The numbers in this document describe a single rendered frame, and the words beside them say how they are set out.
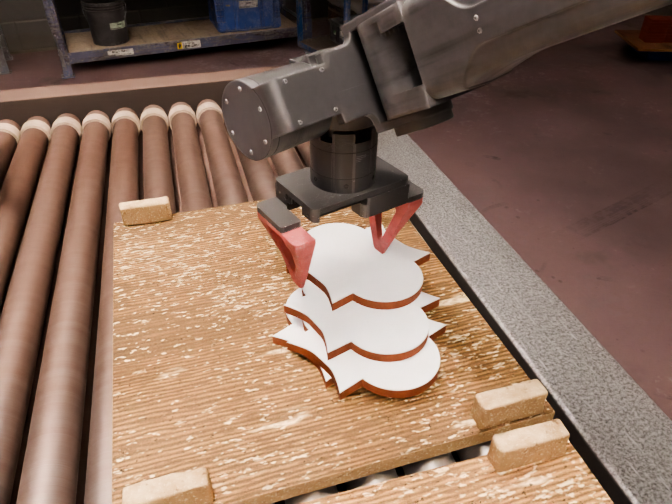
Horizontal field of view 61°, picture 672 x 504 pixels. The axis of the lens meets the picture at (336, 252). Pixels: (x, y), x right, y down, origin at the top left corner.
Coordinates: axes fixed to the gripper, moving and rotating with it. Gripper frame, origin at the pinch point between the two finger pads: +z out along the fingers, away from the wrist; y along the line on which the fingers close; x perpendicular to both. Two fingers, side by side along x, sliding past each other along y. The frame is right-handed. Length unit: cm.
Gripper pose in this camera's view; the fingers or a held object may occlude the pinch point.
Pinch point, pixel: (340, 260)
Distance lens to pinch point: 55.4
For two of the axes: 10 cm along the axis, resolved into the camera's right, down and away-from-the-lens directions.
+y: -8.2, 3.3, -4.7
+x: 5.7, 4.9, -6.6
